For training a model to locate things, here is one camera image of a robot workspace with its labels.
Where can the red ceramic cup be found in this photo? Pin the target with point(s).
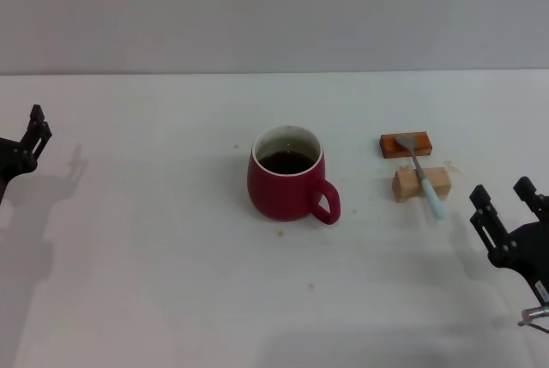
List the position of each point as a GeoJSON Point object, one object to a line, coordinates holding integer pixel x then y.
{"type": "Point", "coordinates": [279, 192]}

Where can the light wooden arch block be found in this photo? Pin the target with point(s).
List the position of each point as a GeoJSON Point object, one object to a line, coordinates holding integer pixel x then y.
{"type": "Point", "coordinates": [405, 183]}

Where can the orange-brown wooden block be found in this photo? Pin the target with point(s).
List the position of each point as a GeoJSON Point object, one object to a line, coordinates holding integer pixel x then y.
{"type": "Point", "coordinates": [422, 147]}

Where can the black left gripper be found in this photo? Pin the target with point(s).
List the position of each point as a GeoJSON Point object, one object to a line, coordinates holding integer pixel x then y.
{"type": "Point", "coordinates": [15, 160]}

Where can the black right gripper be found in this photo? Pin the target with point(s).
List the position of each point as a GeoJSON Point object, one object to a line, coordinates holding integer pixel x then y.
{"type": "Point", "coordinates": [529, 252]}

